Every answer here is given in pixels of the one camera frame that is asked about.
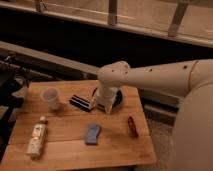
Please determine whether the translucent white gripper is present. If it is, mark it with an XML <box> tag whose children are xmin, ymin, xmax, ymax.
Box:
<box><xmin>94</xmin><ymin>87</ymin><xmax>120</xmax><ymax>114</ymax></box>

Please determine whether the white plastic bottle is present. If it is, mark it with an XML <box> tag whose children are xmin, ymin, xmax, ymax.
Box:
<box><xmin>27</xmin><ymin>116</ymin><xmax>48</xmax><ymax>157</ymax></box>

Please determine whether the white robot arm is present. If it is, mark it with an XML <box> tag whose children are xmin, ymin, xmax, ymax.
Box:
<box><xmin>94</xmin><ymin>59</ymin><xmax>213</xmax><ymax>171</ymax></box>

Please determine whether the black ceramic bowl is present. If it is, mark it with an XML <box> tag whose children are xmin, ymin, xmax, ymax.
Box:
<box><xmin>91</xmin><ymin>86</ymin><xmax>124</xmax><ymax>110</ymax></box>

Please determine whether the black white striped box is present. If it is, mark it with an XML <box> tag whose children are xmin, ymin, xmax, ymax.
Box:
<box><xmin>69</xmin><ymin>95</ymin><xmax>94</xmax><ymax>112</ymax></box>

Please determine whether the blue sponge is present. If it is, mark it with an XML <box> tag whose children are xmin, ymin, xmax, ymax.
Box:
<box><xmin>85</xmin><ymin>123</ymin><xmax>101</xmax><ymax>145</ymax></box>

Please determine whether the red pocket knife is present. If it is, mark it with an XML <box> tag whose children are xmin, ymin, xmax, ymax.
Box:
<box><xmin>128</xmin><ymin>116</ymin><xmax>139</xmax><ymax>138</ymax></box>

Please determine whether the translucent plastic cup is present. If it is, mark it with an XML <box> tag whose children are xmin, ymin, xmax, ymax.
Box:
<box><xmin>40</xmin><ymin>87</ymin><xmax>60</xmax><ymax>110</ymax></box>

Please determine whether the black equipment at left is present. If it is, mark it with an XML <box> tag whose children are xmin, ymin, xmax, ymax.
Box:
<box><xmin>0</xmin><ymin>55</ymin><xmax>29</xmax><ymax>162</ymax></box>

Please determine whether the wooden railing frame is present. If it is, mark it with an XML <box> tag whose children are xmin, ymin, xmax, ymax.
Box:
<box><xmin>0</xmin><ymin>0</ymin><xmax>213</xmax><ymax>48</ymax></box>

